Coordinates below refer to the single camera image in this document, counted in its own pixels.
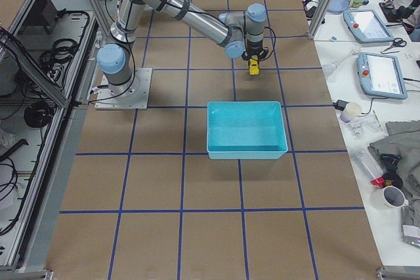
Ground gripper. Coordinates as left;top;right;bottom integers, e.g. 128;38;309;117
241;39;268;61

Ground yellow toy beetle car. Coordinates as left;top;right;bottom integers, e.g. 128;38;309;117
248;58;260;75

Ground turquoise plastic bin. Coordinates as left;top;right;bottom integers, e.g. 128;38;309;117
207;101;288;159

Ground light blue plate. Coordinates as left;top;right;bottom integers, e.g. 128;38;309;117
327;0;350;14

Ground upper teach pendant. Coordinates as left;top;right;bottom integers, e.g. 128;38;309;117
343;10;394;43

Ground teach pendant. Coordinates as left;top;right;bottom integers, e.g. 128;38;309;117
343;10;394;43
356;52;408;100

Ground white paper cup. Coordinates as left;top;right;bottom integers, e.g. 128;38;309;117
339;102;362;123

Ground lower teach pendant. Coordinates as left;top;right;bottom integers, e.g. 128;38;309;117
356;52;408;100

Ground black scissors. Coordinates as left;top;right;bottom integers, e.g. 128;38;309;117
381;37;407;54

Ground grey cloth pile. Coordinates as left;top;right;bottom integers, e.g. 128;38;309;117
368;120;419;198

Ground white mug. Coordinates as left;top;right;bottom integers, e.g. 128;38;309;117
370;186;409;210

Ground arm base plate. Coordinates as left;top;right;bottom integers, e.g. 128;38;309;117
94;68;152;110

